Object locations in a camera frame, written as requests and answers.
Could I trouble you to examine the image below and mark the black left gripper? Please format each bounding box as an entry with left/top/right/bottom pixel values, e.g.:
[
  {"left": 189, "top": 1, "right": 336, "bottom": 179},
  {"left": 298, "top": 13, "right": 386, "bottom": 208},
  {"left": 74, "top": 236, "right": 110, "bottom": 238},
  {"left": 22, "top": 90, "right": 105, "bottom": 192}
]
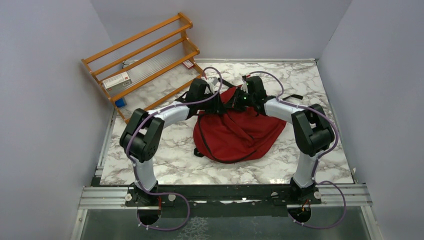
[{"left": 197, "top": 90, "right": 228, "bottom": 114}]

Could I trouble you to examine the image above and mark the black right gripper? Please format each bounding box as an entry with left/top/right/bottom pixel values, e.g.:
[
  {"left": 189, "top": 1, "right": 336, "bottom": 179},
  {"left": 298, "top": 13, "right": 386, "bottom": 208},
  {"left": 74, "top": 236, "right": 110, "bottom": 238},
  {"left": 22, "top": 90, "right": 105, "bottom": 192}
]
[{"left": 224, "top": 87, "right": 255, "bottom": 112}]

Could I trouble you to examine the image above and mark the red student backpack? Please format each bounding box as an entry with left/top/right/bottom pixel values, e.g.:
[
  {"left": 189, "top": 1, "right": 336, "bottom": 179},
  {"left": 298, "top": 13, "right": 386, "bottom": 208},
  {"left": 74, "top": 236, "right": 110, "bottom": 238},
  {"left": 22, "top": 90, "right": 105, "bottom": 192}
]
[{"left": 193, "top": 81, "right": 287, "bottom": 164}]

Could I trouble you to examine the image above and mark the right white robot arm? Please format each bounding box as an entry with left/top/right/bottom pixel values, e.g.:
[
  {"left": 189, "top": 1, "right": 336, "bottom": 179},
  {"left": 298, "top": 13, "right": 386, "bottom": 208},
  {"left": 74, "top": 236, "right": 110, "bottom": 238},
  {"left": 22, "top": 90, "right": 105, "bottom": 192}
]
[{"left": 234, "top": 75, "right": 337, "bottom": 204}]

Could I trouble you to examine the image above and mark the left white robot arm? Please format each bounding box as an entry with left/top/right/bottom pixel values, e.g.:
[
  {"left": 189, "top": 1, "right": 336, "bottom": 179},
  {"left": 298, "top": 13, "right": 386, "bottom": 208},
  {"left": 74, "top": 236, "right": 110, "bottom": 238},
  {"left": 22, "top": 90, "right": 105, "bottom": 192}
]
[{"left": 119, "top": 77, "right": 223, "bottom": 206}]

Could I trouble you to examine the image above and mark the orange wooden shelf rack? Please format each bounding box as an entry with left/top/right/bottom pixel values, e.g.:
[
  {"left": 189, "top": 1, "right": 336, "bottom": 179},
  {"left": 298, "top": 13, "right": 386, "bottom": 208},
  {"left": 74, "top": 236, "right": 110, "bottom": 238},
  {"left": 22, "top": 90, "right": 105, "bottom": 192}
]
[{"left": 81, "top": 12, "right": 203, "bottom": 123}]

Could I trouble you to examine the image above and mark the white red small box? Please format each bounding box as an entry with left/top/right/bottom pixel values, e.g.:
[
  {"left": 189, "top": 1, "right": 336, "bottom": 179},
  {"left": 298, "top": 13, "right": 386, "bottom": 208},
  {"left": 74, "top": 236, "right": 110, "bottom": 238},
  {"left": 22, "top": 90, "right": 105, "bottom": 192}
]
[{"left": 102, "top": 71, "right": 132, "bottom": 92}]

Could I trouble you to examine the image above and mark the blue small object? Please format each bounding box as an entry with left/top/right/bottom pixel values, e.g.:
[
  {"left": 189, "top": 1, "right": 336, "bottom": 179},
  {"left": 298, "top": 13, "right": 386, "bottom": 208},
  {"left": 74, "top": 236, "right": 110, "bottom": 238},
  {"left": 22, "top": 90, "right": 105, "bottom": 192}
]
[{"left": 114, "top": 97, "right": 127, "bottom": 108}]

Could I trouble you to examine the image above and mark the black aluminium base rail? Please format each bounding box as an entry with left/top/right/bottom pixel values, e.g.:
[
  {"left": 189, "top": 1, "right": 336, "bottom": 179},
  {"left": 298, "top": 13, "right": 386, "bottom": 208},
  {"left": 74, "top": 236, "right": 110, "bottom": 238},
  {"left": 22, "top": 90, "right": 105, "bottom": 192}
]
[{"left": 78, "top": 184, "right": 373, "bottom": 218}]

